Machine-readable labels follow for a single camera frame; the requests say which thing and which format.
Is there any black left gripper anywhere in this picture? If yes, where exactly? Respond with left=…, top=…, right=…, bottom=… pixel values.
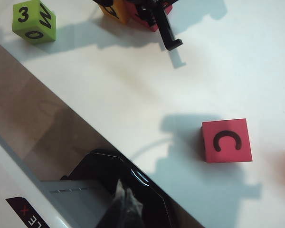
left=95, top=0, right=183, bottom=52

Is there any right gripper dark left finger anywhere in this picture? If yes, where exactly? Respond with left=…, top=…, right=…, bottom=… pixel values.
left=98, top=179, right=128, bottom=228

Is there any yellow foam letter block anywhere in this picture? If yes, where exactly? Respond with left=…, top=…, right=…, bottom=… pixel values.
left=98, top=0, right=132, bottom=25

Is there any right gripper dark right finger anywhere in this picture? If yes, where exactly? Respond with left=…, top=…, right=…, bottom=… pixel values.
left=127, top=187, right=145, bottom=228

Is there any pink foam block letter C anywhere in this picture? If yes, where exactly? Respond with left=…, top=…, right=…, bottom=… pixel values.
left=200, top=118, right=254, bottom=164

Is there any green foam block zero print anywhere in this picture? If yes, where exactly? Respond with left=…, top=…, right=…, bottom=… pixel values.
left=11, top=0, right=57, bottom=45

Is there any pink foam block letter B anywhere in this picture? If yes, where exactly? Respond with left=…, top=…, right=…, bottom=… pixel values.
left=130, top=0, right=174, bottom=33

